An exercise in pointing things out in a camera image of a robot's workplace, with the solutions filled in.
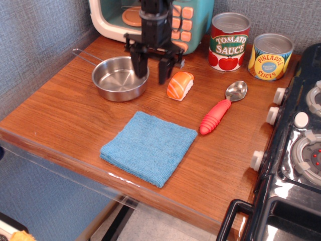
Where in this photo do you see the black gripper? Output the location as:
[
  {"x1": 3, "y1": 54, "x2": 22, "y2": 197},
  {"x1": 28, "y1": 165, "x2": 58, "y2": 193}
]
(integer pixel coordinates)
[{"x1": 124, "y1": 15, "x2": 185, "y2": 85}]

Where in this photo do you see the silver pot with wire handle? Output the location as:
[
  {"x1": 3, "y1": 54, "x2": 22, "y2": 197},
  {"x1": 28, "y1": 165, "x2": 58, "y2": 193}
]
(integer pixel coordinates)
[{"x1": 72, "y1": 48, "x2": 149, "y2": 102}]

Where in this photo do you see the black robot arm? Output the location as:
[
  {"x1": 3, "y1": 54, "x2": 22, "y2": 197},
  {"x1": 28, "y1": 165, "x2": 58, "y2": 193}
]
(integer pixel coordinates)
[{"x1": 124, "y1": 1, "x2": 184, "y2": 84}]

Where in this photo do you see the orange plate inside microwave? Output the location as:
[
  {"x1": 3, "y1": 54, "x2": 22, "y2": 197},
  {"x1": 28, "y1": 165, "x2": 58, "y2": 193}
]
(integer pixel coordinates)
[{"x1": 122, "y1": 6, "x2": 141, "y2": 27}]

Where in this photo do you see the toy microwave white and teal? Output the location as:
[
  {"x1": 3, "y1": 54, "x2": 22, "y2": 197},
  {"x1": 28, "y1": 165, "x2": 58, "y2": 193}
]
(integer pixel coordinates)
[{"x1": 89, "y1": 1, "x2": 214, "y2": 54}]

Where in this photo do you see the toy salmon sushi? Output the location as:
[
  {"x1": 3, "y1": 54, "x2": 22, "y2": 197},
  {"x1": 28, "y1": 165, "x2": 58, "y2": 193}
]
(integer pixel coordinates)
[{"x1": 167, "y1": 71, "x2": 194, "y2": 101}]

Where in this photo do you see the tomato sauce can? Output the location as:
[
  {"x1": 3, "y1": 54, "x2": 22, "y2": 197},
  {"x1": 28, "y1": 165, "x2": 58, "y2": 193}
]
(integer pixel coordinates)
[{"x1": 208, "y1": 12, "x2": 251, "y2": 72}]

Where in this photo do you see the blue folded cloth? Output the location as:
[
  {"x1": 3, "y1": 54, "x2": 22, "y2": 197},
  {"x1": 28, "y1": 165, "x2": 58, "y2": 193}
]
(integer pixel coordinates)
[{"x1": 100, "y1": 111, "x2": 197, "y2": 188}]

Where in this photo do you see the pineapple slices can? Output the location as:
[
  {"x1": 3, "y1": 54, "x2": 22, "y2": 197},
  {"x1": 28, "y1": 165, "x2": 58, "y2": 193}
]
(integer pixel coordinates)
[{"x1": 248, "y1": 33, "x2": 294, "y2": 81}]

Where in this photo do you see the white stove knob upper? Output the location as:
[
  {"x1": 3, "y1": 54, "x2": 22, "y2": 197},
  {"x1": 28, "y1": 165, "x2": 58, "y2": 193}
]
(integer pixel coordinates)
[{"x1": 273, "y1": 87, "x2": 286, "y2": 105}]

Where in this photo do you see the white stove knob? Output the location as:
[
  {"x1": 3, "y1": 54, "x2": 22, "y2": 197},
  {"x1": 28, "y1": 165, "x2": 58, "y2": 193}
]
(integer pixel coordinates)
[
  {"x1": 266, "y1": 107, "x2": 279, "y2": 126},
  {"x1": 273, "y1": 87, "x2": 286, "y2": 105},
  {"x1": 250, "y1": 151, "x2": 265, "y2": 172}
]

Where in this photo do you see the white stove knob middle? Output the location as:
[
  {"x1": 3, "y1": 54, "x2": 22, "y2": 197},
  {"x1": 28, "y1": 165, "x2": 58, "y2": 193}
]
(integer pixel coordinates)
[{"x1": 266, "y1": 107, "x2": 279, "y2": 126}]

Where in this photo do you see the white stove knob lower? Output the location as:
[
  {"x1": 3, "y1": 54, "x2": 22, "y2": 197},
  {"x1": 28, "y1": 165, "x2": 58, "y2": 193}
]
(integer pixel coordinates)
[{"x1": 250, "y1": 151, "x2": 265, "y2": 172}]

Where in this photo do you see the black toy stove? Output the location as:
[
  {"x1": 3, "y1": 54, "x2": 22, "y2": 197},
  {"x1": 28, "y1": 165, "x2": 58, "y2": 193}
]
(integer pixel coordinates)
[{"x1": 216, "y1": 43, "x2": 321, "y2": 241}]

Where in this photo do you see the orange fuzzy object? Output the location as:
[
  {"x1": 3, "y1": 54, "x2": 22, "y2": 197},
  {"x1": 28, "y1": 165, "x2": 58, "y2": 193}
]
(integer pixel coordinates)
[{"x1": 10, "y1": 230, "x2": 35, "y2": 241}]

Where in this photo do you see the spoon with red handle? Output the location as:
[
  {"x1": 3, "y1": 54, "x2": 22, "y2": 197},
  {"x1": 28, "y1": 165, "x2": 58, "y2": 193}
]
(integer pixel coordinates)
[{"x1": 199, "y1": 80, "x2": 248, "y2": 135}]

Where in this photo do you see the black oven door handle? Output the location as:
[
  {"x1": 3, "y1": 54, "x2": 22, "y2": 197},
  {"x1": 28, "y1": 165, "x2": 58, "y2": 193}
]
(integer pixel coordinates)
[{"x1": 216, "y1": 199, "x2": 254, "y2": 241}]

